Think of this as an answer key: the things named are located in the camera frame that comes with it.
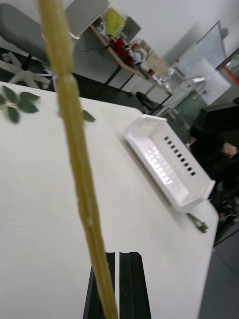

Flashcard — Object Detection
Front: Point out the shallow white box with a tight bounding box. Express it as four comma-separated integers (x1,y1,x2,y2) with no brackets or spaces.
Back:
124,114,216,213

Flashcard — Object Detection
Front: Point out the person's hand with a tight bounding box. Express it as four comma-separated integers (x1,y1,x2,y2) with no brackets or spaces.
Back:
223,143,238,159

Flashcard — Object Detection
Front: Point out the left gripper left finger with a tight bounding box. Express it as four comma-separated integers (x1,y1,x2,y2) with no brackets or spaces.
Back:
83,251,117,319

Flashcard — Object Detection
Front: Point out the single green leaf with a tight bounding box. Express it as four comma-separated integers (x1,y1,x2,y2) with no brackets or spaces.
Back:
58,109,97,123

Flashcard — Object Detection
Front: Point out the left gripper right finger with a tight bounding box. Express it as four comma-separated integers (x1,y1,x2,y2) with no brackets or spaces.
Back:
119,251,153,319

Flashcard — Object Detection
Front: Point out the small green leaf piece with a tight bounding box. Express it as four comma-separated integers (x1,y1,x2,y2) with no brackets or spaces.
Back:
186,213,209,234

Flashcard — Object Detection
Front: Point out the grey chair white base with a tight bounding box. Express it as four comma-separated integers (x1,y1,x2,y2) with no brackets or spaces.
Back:
0,3,58,91

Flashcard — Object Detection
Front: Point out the person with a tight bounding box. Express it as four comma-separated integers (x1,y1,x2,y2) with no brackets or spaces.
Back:
189,97,239,200

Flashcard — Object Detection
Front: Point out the black stool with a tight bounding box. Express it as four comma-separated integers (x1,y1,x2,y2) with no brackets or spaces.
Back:
136,91,160,113

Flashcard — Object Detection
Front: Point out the pale blue flower green stem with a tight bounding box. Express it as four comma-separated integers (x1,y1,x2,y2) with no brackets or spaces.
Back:
37,0,120,319

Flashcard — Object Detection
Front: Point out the wooden desk with goods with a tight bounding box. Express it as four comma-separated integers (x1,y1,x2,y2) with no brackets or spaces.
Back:
66,0,175,100

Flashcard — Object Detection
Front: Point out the dark green leaf twig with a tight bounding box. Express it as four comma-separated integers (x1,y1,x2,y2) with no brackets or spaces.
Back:
0,84,40,124

